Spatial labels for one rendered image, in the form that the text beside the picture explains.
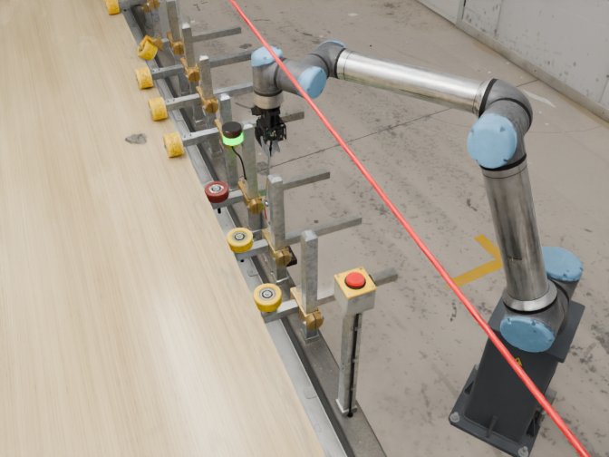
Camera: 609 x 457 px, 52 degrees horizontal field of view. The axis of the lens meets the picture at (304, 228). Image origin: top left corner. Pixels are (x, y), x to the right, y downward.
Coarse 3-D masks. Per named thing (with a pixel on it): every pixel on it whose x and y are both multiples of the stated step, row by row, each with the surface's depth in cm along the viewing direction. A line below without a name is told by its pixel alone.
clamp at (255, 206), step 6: (240, 180) 217; (240, 186) 214; (258, 192) 212; (246, 198) 210; (258, 198) 210; (246, 204) 211; (252, 204) 208; (258, 204) 209; (252, 210) 209; (258, 210) 210
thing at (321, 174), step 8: (296, 176) 220; (304, 176) 220; (312, 176) 220; (320, 176) 221; (328, 176) 223; (264, 184) 217; (288, 184) 218; (296, 184) 219; (304, 184) 221; (232, 192) 214; (240, 192) 213; (264, 192) 216; (232, 200) 212; (240, 200) 214; (216, 208) 212
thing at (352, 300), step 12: (336, 276) 137; (336, 288) 138; (348, 288) 134; (360, 288) 134; (372, 288) 134; (336, 300) 141; (348, 300) 133; (360, 300) 135; (372, 300) 137; (348, 312) 136; (360, 312) 138
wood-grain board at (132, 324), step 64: (0, 0) 319; (64, 0) 319; (0, 64) 271; (64, 64) 271; (128, 64) 270; (0, 128) 236; (64, 128) 235; (128, 128) 235; (0, 192) 208; (64, 192) 208; (128, 192) 208; (192, 192) 207; (0, 256) 187; (64, 256) 187; (128, 256) 186; (192, 256) 186; (0, 320) 169; (64, 320) 169; (128, 320) 169; (192, 320) 169; (256, 320) 168; (0, 384) 155; (64, 384) 154; (128, 384) 154; (192, 384) 154; (256, 384) 154; (0, 448) 142; (64, 448) 142; (128, 448) 142; (192, 448) 142; (256, 448) 142; (320, 448) 142
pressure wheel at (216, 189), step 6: (210, 186) 209; (216, 186) 208; (222, 186) 209; (210, 192) 206; (216, 192) 207; (222, 192) 206; (228, 192) 210; (210, 198) 206; (216, 198) 206; (222, 198) 207
